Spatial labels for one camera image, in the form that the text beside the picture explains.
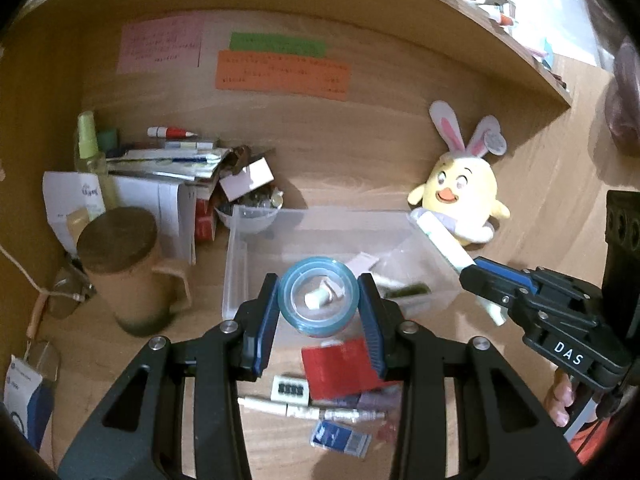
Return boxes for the pale green tube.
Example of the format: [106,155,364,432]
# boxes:
[410,208,506,326]

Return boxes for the dark green small bottle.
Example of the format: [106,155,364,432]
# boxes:
[384,283,431,299]

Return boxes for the white pen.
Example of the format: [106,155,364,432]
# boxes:
[238,396,387,424]

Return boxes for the blue tape roll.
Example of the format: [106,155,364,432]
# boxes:
[278,257,360,338]

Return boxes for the pink cream tube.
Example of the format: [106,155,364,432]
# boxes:
[304,252,380,311]

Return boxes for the person's hand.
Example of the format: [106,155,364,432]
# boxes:
[544,370,575,428]

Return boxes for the yellow chick bunny plush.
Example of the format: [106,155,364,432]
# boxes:
[407,101,510,246]

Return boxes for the blue white product box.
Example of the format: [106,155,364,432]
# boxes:
[3,356,54,452]

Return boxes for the eyeglasses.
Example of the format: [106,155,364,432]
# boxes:
[24,255,96,384]

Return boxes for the blue white small packet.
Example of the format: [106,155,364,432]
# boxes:
[310,420,372,458]

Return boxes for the brown mug with lid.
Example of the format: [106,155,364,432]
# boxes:
[77,207,193,336]

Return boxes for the beige small bottle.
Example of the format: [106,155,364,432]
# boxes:
[65,207,91,247]

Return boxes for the clear plastic organizer bin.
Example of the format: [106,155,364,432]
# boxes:
[220,204,464,348]

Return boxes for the white paper box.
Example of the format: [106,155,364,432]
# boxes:
[42,171,196,264]

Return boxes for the bowl of trinkets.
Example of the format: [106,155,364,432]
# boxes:
[215,185,284,234]

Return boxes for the small white pink box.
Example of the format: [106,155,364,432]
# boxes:
[219,157,274,202]

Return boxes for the stack of papers and booklets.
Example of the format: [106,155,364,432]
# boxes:
[106,146,231,182]

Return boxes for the orange sticky note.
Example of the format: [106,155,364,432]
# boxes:
[215,50,352,101]

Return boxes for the green spray bottle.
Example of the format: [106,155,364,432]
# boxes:
[75,110,118,210]

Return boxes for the red white marker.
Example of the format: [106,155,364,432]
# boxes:
[146,127,198,140]

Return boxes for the green sticky note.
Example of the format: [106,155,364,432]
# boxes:
[229,32,326,58]

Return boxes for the pink sticky note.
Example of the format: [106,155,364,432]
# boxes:
[117,12,206,75]

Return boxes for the white cable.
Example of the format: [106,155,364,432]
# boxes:
[0,244,87,304]

